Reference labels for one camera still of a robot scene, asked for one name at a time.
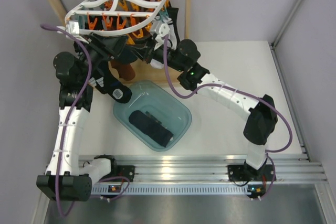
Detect teal plastic basin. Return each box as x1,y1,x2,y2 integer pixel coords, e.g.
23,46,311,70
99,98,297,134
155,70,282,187
113,80,192,152

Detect dark navy sock in basin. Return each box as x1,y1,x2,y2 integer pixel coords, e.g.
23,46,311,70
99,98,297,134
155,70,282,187
129,110,174,147

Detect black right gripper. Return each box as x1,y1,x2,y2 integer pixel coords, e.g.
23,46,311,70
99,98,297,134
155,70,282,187
125,35,185,73

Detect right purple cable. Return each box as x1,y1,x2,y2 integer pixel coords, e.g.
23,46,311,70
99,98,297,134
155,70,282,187
162,35,293,201

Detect aluminium mounting rail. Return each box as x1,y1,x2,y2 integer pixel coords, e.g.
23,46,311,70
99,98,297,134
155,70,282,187
40,154,328,196

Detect white hanging sock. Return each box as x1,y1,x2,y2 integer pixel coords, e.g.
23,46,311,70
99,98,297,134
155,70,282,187
150,17,179,69

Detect wooden drying rack frame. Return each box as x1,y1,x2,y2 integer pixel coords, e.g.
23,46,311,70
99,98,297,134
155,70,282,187
32,0,193,86

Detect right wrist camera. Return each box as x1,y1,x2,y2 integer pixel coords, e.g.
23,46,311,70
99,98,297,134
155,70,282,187
150,20,170,43

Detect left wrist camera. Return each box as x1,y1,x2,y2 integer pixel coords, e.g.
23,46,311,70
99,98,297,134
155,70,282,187
56,20,80,39

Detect brown hanging sock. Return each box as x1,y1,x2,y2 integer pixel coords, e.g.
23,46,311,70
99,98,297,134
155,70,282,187
110,61,135,81

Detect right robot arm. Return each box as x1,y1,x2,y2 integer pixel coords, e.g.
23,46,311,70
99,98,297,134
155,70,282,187
140,38,278,182

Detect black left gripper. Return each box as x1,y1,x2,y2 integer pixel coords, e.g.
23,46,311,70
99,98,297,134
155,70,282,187
78,31,129,83

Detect white plastic clip hanger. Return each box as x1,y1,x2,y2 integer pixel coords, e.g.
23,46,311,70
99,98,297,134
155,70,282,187
65,0,168,37

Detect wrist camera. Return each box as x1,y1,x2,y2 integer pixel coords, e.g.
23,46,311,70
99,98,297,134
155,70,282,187
150,20,170,43
56,20,80,39

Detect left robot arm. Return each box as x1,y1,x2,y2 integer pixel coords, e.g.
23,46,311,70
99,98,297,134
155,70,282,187
36,34,131,202

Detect black sock with white label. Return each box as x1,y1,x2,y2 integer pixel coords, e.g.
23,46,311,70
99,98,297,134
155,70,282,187
89,61,132,103

